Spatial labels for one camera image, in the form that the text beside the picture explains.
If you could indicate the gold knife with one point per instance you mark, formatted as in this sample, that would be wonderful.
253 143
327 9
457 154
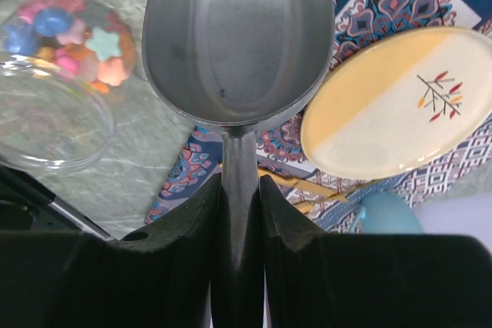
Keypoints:
302 184

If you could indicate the metal candy scoop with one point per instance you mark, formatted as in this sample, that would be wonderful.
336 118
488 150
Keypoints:
238 67

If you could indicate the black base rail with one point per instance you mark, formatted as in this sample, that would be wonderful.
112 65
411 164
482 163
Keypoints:
27 204

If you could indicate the clear plastic candy jar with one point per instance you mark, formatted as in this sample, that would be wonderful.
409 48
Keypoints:
63 64

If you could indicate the cream yellow plate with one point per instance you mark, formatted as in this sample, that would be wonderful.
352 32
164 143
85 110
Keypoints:
399 103

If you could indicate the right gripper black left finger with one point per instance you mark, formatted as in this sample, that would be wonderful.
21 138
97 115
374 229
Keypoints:
156 276

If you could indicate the light blue mug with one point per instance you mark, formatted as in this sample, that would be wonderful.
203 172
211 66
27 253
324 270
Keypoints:
386 213

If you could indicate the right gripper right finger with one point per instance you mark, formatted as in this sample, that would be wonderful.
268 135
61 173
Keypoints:
319 279

